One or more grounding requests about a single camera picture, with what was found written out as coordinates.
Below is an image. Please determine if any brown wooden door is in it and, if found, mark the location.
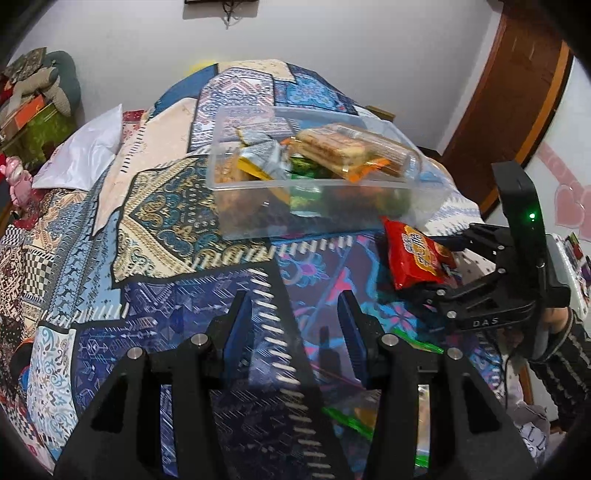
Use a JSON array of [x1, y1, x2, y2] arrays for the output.
[[438, 0, 576, 223]]

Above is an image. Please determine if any person's right hand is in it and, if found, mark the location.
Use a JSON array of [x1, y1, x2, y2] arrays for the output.
[[542, 307, 575, 346]]

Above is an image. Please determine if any green patterned box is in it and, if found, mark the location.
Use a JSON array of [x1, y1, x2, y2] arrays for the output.
[[0, 104, 77, 158]]

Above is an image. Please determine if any pink plush toy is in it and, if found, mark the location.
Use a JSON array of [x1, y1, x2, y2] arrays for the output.
[[0, 154, 36, 209]]

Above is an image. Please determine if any colourful printed box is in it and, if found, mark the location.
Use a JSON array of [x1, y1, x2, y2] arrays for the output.
[[553, 233, 591, 320]]

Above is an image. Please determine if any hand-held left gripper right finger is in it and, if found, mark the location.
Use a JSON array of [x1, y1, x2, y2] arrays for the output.
[[337, 291, 539, 480]]

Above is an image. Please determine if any dark patterned cloth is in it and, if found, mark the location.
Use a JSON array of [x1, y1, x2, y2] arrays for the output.
[[2, 47, 48, 80]]

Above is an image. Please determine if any clear packet of tan brittle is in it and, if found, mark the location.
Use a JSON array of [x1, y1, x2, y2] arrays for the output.
[[215, 159, 264, 222]]

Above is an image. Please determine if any pink heart wall decoration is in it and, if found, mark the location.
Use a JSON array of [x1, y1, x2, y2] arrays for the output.
[[536, 141, 591, 232]]

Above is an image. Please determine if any white printed bag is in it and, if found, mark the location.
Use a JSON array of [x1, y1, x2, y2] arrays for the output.
[[505, 401, 570, 463]]

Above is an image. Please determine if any green-edged clear snack packet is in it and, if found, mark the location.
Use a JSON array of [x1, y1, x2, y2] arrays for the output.
[[322, 330, 446, 468]]

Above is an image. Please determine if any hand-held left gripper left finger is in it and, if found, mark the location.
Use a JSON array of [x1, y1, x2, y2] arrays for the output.
[[55, 290, 254, 480]]

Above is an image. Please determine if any yellow and silver snack packet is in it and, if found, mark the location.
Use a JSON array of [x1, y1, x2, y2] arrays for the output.
[[233, 129, 293, 182]]

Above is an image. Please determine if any patchwork printed blanket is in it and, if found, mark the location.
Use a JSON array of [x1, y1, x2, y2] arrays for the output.
[[0, 59, 509, 480]]

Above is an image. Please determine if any long brown biscuit packet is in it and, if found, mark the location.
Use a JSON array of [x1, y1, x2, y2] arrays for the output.
[[288, 123, 415, 183]]

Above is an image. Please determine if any clear plastic container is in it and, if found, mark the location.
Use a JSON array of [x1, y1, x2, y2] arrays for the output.
[[206, 107, 422, 241]]

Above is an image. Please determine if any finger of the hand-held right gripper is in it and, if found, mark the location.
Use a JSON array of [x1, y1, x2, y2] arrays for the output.
[[401, 276, 467, 309], [450, 222, 511, 283]]

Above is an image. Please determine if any grey plush toy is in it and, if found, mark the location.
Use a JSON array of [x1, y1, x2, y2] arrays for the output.
[[9, 69, 71, 117]]

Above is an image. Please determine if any small orange snack packet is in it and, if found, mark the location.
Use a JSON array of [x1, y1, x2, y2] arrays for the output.
[[342, 159, 391, 184]]

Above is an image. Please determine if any orange box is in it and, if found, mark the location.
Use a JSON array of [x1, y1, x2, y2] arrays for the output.
[[0, 95, 48, 136]]

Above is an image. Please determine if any white pillow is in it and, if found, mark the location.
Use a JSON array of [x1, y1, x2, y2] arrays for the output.
[[31, 104, 125, 190]]

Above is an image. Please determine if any person's right forearm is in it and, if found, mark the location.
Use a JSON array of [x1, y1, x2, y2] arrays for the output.
[[526, 310, 591, 432]]

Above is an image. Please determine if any red snack packet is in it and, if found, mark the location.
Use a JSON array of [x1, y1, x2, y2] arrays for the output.
[[382, 217, 459, 291]]

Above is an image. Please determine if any green snack packet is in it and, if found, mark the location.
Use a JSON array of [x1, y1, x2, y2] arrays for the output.
[[288, 156, 326, 217]]

